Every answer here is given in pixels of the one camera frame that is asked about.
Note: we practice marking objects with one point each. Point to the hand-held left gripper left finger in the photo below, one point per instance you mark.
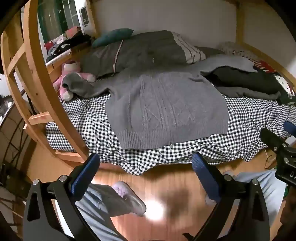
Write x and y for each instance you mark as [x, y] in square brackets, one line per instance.
[85, 172]

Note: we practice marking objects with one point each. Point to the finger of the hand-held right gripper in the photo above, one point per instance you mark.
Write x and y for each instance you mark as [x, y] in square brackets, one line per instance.
[270, 139]
[291, 128]

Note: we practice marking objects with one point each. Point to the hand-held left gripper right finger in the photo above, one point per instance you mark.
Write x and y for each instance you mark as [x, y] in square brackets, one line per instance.
[206, 178]

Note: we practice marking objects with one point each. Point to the pile of clothes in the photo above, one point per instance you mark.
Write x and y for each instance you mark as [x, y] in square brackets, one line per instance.
[67, 41]

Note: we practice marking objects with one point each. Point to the person's right leg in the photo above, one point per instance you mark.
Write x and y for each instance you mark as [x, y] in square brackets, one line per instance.
[263, 185]

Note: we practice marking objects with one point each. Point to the person's leg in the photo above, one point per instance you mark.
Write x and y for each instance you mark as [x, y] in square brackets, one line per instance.
[263, 185]
[97, 208]

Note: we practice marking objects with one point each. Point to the person's left leg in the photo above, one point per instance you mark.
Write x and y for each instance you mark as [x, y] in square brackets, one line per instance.
[97, 208]

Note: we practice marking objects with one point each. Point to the black cartoon cat print cloth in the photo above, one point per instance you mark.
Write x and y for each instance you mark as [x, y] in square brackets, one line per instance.
[282, 85]

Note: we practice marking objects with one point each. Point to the black white checkered bed sheet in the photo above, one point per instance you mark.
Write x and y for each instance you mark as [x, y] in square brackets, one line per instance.
[87, 125]

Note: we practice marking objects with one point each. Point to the black garment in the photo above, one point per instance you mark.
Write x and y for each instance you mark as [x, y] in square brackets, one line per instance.
[242, 82]

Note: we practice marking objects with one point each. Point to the beige textured pillow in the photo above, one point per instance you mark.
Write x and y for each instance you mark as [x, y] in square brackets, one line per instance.
[235, 49]

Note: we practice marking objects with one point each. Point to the pink plush toy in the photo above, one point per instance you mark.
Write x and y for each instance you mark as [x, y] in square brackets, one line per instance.
[69, 69]

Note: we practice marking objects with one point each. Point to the white striped pillow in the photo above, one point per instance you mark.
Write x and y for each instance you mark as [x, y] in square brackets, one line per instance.
[192, 51]

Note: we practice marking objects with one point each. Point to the dark grey quilt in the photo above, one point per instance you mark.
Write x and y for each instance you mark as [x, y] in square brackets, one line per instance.
[143, 51]

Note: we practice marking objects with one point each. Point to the teal pillow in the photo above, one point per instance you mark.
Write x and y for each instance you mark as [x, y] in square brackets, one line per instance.
[113, 36]

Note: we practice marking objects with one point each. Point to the green framed window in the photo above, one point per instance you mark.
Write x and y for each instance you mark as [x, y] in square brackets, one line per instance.
[54, 16]

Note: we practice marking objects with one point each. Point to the white wall panel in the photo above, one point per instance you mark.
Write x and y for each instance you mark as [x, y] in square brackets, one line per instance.
[84, 16]

